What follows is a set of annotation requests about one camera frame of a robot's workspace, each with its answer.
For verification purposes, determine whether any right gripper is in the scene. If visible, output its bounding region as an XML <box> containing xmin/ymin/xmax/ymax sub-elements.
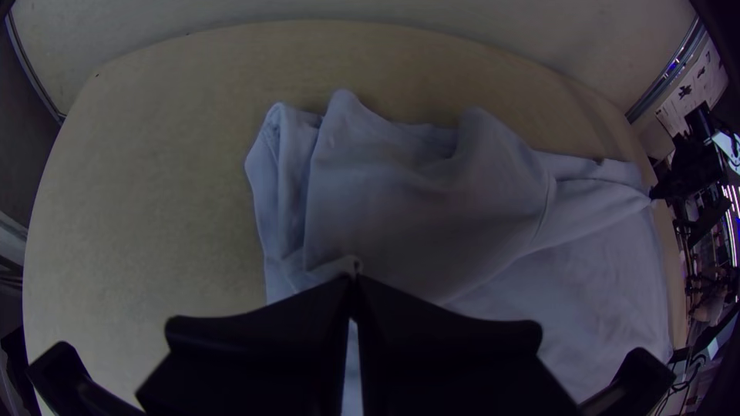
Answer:
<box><xmin>648</xmin><ymin>136</ymin><xmax>727</xmax><ymax>203</ymax></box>

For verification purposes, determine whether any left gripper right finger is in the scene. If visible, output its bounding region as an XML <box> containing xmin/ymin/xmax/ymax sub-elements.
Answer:
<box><xmin>355</xmin><ymin>274</ymin><xmax>579</xmax><ymax>416</ymax></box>

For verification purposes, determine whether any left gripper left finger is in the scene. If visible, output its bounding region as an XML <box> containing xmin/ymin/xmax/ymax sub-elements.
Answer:
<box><xmin>136</xmin><ymin>274</ymin><xmax>352</xmax><ymax>416</ymax></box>

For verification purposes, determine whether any grey t-shirt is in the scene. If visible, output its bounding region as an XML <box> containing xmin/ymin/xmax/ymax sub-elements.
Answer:
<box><xmin>244</xmin><ymin>88</ymin><xmax>674</xmax><ymax>416</ymax></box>

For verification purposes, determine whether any white paper poster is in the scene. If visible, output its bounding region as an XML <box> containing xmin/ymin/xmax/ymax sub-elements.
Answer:
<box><xmin>656</xmin><ymin>37</ymin><xmax>729</xmax><ymax>139</ymax></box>

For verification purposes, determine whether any thin metal frame post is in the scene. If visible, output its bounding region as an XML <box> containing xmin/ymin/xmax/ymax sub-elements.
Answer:
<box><xmin>4</xmin><ymin>11</ymin><xmax>66</xmax><ymax>126</ymax></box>

